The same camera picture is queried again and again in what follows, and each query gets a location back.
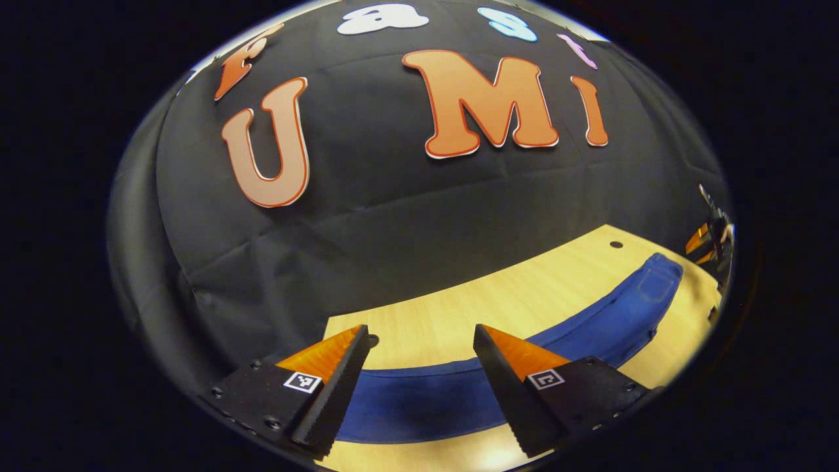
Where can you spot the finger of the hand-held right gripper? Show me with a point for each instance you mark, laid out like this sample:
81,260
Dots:
698,239
705,258

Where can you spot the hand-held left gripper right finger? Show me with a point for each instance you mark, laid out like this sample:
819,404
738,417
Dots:
508,400

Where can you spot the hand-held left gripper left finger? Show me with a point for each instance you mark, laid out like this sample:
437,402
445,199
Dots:
334,393

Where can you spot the blue denim jeans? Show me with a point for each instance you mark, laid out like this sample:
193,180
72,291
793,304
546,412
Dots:
426,400

